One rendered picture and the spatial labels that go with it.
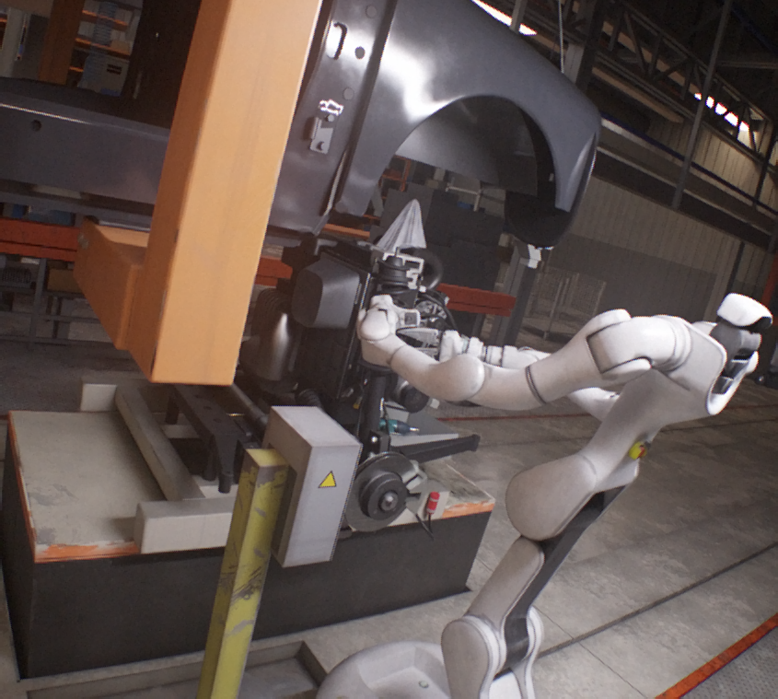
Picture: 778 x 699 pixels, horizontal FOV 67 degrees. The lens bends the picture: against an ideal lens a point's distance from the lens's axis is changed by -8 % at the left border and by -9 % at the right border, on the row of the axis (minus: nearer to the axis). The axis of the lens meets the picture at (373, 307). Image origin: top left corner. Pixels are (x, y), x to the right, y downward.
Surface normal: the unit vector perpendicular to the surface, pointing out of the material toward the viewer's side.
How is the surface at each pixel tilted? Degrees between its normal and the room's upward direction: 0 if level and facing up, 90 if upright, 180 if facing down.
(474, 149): 90
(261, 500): 90
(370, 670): 70
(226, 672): 90
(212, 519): 90
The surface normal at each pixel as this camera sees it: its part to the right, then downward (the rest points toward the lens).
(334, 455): 0.55, 0.29
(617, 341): -0.52, -0.23
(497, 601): -0.76, -0.07
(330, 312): 0.22, 0.24
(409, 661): 0.65, -0.07
